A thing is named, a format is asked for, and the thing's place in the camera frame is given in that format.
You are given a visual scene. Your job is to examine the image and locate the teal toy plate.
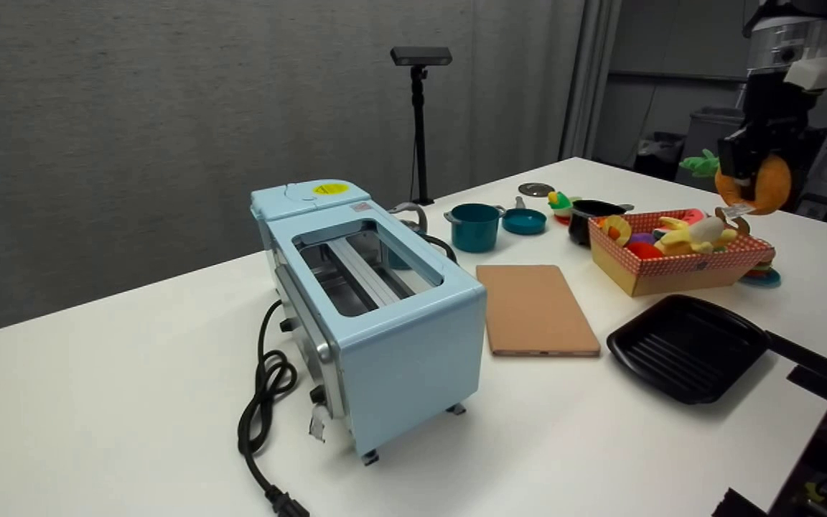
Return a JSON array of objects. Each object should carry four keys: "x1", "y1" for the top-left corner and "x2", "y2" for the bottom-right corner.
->
[{"x1": 739, "y1": 265, "x2": 785, "y2": 289}]

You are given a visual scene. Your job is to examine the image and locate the toy bowl with green vegetable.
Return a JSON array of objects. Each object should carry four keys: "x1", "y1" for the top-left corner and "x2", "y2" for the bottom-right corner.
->
[{"x1": 544, "y1": 186, "x2": 577, "y2": 219}]

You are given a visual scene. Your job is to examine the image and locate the teal toy pot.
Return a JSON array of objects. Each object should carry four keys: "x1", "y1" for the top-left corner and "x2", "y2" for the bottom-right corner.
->
[{"x1": 442, "y1": 199, "x2": 508, "y2": 255}]

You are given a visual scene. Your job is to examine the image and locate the red checkered cardboard box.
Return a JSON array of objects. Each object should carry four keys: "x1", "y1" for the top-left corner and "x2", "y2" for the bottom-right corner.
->
[{"x1": 587, "y1": 203, "x2": 779, "y2": 301}]

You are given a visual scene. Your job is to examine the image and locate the light blue toaster oven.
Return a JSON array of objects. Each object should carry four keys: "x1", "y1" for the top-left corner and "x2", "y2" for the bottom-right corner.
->
[{"x1": 248, "y1": 176, "x2": 492, "y2": 467}]

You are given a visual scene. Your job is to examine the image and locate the teal toy pan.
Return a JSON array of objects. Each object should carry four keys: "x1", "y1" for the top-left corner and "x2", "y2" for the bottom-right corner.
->
[{"x1": 499, "y1": 203, "x2": 551, "y2": 239}]

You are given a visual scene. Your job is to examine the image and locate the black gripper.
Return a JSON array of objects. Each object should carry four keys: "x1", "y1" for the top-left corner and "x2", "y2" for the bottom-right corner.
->
[{"x1": 719, "y1": 69, "x2": 824, "y2": 193}]

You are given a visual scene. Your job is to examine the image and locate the black ribbed plastic tray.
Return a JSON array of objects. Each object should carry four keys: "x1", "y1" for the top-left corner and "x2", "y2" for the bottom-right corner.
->
[{"x1": 604, "y1": 289, "x2": 772, "y2": 407}]

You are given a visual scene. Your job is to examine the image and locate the black toaster power cord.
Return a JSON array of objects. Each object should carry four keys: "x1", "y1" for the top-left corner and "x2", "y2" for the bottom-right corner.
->
[{"x1": 232, "y1": 295, "x2": 314, "y2": 517}]

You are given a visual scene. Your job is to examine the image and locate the black stand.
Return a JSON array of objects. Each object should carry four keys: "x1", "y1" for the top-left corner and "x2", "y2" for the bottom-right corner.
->
[{"x1": 389, "y1": 44, "x2": 456, "y2": 206}]

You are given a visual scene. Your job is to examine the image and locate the yellow banana plush toy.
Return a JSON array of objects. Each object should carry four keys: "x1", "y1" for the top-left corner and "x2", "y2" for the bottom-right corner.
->
[{"x1": 654, "y1": 213, "x2": 743, "y2": 258}]

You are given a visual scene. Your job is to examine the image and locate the tan cutting board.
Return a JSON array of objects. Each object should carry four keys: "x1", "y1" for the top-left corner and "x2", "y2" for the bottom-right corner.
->
[{"x1": 475, "y1": 262, "x2": 605, "y2": 362}]

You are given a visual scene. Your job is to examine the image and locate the round metal table grommet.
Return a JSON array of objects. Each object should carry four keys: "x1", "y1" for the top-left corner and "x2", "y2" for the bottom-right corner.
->
[{"x1": 515, "y1": 177, "x2": 558, "y2": 202}]

